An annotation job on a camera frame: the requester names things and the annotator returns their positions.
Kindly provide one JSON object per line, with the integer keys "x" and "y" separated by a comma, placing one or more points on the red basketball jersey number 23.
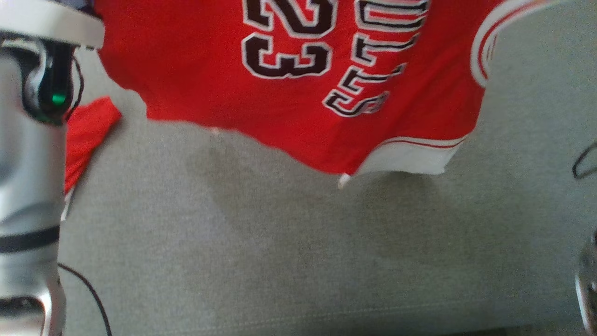
{"x": 186, "y": 70}

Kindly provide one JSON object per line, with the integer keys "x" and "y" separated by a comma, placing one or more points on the red basketball shorts white trim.
{"x": 88, "y": 126}

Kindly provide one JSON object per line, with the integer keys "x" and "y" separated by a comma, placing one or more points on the large grey sofa seat cushion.
{"x": 280, "y": 256}

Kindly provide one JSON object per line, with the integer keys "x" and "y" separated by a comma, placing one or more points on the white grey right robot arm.
{"x": 588, "y": 284}

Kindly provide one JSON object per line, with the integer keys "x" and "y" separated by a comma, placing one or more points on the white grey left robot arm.
{"x": 28, "y": 186}

